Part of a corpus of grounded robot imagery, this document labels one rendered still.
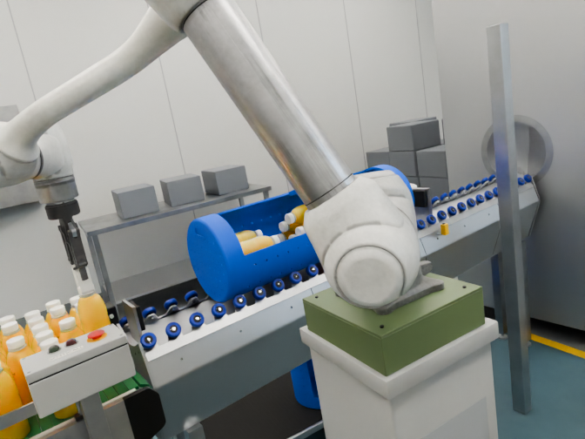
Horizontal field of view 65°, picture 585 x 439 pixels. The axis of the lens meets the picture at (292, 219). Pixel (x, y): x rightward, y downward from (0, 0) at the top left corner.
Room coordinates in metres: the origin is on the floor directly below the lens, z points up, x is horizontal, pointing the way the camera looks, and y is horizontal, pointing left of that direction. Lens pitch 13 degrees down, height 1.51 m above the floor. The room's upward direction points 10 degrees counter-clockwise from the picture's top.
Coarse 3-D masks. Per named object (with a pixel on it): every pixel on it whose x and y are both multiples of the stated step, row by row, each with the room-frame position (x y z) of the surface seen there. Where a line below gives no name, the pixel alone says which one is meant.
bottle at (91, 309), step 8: (80, 296) 1.13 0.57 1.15; (88, 296) 1.12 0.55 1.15; (96, 296) 1.14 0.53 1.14; (80, 304) 1.12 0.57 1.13; (88, 304) 1.12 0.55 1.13; (96, 304) 1.12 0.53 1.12; (104, 304) 1.15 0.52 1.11; (80, 312) 1.11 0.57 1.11; (88, 312) 1.11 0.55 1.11; (96, 312) 1.12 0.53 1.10; (104, 312) 1.14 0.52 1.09; (80, 320) 1.12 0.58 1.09; (88, 320) 1.11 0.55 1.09; (96, 320) 1.11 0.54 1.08; (104, 320) 1.13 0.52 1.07; (88, 328) 1.11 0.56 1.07; (96, 328) 1.11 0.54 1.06
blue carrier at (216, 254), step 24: (384, 168) 1.87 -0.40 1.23; (288, 192) 1.71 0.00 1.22; (216, 216) 1.45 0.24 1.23; (240, 216) 1.64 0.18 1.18; (264, 216) 1.72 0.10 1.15; (192, 240) 1.50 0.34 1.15; (216, 240) 1.35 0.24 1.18; (288, 240) 1.46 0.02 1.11; (192, 264) 1.54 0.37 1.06; (216, 264) 1.38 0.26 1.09; (240, 264) 1.35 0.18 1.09; (264, 264) 1.40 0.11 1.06; (288, 264) 1.46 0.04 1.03; (216, 288) 1.41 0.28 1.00; (240, 288) 1.37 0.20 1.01
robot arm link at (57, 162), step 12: (48, 132) 1.11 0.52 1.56; (60, 132) 1.13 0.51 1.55; (48, 144) 1.09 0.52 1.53; (60, 144) 1.12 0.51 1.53; (48, 156) 1.08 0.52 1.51; (60, 156) 1.11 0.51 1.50; (48, 168) 1.08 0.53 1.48; (60, 168) 1.11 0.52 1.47; (72, 168) 1.16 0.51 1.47; (36, 180) 1.11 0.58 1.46
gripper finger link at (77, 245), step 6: (78, 228) 1.10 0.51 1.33; (78, 234) 1.10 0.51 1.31; (72, 240) 1.09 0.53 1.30; (78, 240) 1.10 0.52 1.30; (72, 246) 1.09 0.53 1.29; (78, 246) 1.10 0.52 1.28; (78, 252) 1.10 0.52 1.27; (84, 252) 1.10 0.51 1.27; (78, 258) 1.09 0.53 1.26; (84, 258) 1.10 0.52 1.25; (78, 264) 1.09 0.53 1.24
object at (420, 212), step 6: (414, 192) 2.04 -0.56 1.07; (420, 192) 2.01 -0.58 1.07; (426, 192) 2.01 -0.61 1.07; (414, 198) 2.05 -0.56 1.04; (420, 198) 2.02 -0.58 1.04; (426, 198) 2.01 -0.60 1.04; (414, 204) 2.05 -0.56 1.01; (420, 204) 2.02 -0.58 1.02; (426, 204) 2.01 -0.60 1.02; (414, 210) 2.07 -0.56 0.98; (420, 210) 2.04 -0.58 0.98; (426, 210) 2.02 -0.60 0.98; (432, 210) 2.02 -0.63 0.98; (420, 216) 2.05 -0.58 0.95; (426, 216) 2.02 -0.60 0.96
